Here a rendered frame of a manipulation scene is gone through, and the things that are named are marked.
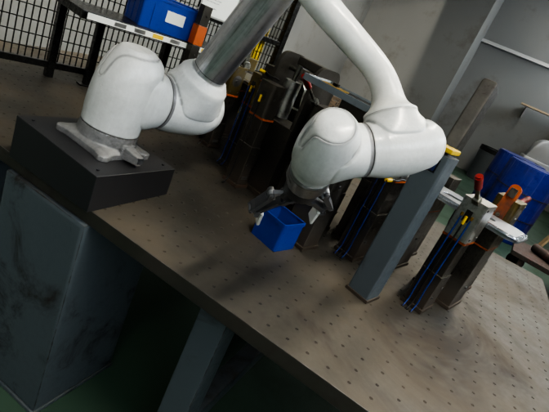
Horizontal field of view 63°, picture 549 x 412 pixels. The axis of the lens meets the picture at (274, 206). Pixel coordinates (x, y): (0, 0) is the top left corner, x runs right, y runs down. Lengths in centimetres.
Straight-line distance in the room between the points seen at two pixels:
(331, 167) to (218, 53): 57
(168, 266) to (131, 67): 48
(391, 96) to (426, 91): 871
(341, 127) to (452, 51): 888
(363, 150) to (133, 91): 62
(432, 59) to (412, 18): 88
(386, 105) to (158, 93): 61
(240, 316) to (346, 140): 45
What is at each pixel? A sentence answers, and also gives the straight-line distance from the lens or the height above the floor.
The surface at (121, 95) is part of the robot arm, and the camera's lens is 118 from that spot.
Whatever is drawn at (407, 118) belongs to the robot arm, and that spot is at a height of 120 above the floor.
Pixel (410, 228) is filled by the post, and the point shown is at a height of 94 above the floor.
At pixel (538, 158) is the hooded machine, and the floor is 90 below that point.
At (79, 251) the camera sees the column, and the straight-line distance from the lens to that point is 122.
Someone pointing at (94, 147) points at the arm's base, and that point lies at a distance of 122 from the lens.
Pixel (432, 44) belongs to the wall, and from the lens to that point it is 967.
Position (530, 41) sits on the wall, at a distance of 1091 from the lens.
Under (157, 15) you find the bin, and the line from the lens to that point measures 205.
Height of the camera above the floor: 127
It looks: 21 degrees down
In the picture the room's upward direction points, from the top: 24 degrees clockwise
